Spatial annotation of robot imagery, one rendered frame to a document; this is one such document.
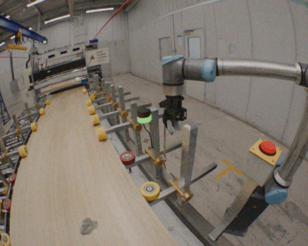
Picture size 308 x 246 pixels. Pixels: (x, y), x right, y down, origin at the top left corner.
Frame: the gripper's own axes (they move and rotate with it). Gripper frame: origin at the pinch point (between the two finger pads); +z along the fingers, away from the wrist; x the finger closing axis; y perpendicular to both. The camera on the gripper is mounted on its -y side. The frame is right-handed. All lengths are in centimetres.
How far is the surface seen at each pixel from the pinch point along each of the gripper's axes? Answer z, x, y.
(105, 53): -48, 26, -254
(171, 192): 18.5, -12.6, 19.5
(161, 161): 15.2, -7.3, 1.5
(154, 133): -1.9, -8.8, -1.2
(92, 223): 9, -49, 25
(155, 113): -11.3, -7.5, -1.2
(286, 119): 53, 248, 24
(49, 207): 11, -69, 11
